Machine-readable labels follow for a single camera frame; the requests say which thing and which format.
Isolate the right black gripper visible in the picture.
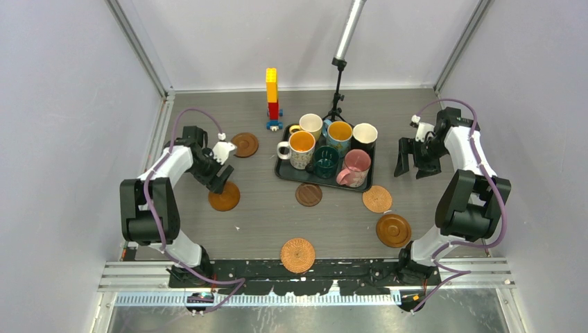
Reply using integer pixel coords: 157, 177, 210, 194
395, 137, 449, 179

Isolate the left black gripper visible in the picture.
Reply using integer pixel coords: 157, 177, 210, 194
189, 149, 233, 194

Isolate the rattan coaster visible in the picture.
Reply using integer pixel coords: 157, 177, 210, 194
362, 185, 392, 214
280, 238, 315, 273

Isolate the dark brown wooden coaster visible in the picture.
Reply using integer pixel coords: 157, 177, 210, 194
295, 183, 322, 207

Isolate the rattan coaster front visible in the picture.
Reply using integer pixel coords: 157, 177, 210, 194
280, 238, 315, 273

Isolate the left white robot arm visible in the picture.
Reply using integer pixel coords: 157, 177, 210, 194
119, 126, 236, 287

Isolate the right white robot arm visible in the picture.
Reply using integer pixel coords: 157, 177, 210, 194
394, 107, 511, 285

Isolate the black white-inside mug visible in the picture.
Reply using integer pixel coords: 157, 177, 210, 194
350, 123, 379, 153

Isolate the pink ghost mug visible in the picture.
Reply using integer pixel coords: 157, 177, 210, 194
336, 149, 372, 188

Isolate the black serving tray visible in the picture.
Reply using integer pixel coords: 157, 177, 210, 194
275, 119, 377, 192

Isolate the blue patterned mug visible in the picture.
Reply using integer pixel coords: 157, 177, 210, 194
322, 119, 353, 157

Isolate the dark green mug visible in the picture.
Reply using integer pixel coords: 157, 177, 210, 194
305, 146, 340, 179

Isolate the black tripod stand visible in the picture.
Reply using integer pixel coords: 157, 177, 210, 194
322, 57, 347, 121

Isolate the toy brick tower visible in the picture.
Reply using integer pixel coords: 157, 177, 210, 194
266, 67, 283, 132

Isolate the floral white mug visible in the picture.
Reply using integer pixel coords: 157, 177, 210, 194
277, 131, 316, 170

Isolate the cream yellow mug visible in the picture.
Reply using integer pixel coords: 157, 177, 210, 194
288, 114, 323, 142

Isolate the silver metal pole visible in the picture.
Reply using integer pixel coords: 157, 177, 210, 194
334, 0, 367, 62

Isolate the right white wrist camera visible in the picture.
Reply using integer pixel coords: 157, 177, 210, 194
410, 114, 435, 142

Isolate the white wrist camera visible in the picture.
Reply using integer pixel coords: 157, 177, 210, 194
212, 133, 237, 165
410, 114, 435, 142

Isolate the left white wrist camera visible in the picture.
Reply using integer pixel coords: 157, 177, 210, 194
212, 133, 237, 165

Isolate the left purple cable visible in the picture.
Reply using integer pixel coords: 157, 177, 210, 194
143, 107, 246, 315

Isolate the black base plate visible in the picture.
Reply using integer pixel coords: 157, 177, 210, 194
167, 258, 442, 298

